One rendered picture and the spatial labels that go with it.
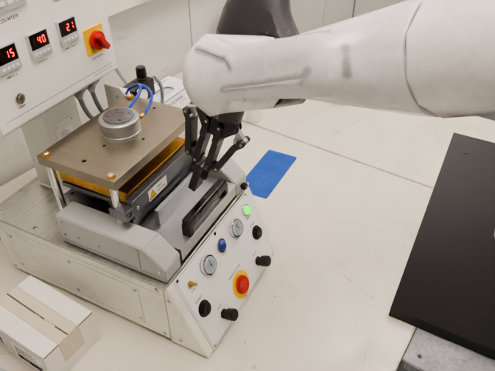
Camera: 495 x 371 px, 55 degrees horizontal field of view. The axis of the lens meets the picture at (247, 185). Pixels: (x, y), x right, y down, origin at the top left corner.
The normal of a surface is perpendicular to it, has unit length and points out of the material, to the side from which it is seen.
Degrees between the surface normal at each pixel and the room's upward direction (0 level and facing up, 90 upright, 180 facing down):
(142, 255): 90
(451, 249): 43
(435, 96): 109
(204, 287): 65
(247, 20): 90
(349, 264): 0
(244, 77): 77
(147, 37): 90
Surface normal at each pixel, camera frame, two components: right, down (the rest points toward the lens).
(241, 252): 0.81, -0.08
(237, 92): -0.66, 0.55
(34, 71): 0.90, 0.28
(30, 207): 0.00, -0.78
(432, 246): -0.34, -0.20
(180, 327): -0.44, 0.56
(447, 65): -0.79, 0.27
